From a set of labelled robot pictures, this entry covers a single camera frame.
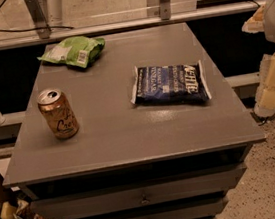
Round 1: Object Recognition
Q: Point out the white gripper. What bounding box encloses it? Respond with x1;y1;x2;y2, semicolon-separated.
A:
242;0;275;117

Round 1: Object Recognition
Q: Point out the orange LaCroix soda can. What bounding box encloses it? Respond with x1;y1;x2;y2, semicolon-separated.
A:
36;88;79;140

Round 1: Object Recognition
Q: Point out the blue Kettle chip bag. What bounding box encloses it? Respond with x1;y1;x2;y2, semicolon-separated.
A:
131;61;212;105

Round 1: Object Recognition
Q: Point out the grey drawer cabinet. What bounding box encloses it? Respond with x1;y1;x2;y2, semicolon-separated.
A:
4;23;264;219

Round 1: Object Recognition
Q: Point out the green chip bag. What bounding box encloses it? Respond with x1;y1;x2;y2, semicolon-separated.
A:
38;36;106;68

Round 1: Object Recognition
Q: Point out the metal railing frame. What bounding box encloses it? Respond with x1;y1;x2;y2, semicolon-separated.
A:
0;0;266;50

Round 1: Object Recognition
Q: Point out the black cable on floor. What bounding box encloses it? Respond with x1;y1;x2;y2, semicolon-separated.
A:
0;0;75;40

